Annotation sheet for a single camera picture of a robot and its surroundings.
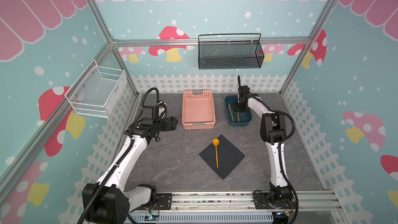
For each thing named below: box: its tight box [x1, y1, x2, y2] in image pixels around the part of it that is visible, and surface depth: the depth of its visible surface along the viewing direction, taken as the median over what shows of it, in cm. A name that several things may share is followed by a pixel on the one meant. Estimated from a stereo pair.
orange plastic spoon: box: [211, 137, 220, 169], surface depth 96 cm
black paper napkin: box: [198, 134, 246, 180], surface depth 91 cm
